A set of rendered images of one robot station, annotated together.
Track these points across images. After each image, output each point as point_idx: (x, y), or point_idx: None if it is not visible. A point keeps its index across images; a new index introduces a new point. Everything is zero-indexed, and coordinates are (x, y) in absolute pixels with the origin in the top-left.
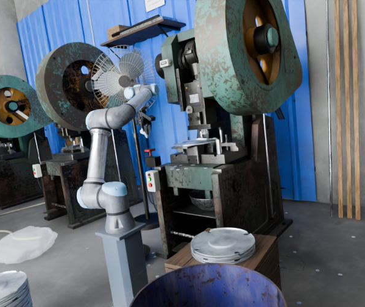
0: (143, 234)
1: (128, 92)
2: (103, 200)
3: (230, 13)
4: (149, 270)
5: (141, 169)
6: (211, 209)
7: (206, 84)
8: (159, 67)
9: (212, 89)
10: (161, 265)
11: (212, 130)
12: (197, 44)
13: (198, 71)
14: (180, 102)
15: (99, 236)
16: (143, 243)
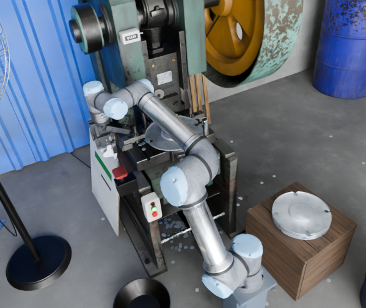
0: (76, 277)
1: (120, 110)
2: (254, 266)
3: None
4: (178, 294)
5: (10, 203)
6: None
7: (194, 58)
8: (96, 38)
9: (252, 75)
10: (175, 280)
11: None
12: (267, 29)
13: (181, 42)
14: None
15: (248, 302)
16: (102, 283)
